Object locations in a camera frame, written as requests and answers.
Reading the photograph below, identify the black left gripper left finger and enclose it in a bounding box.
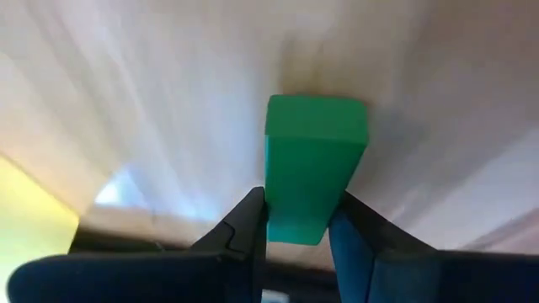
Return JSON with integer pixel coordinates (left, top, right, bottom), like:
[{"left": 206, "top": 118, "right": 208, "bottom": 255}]
[{"left": 8, "top": 188, "right": 269, "bottom": 303}]

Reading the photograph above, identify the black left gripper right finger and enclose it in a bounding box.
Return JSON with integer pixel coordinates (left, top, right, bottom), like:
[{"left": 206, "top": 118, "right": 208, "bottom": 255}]
[{"left": 328, "top": 192, "right": 539, "bottom": 303}]

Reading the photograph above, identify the green wooden block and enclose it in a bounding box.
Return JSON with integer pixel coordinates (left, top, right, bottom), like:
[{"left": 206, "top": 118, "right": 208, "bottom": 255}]
[{"left": 264, "top": 94, "right": 370, "bottom": 246}]

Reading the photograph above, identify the yellow translucent plastic bin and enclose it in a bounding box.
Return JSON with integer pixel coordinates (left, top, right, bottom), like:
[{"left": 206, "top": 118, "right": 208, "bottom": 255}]
[{"left": 0, "top": 155, "right": 81, "bottom": 291}]

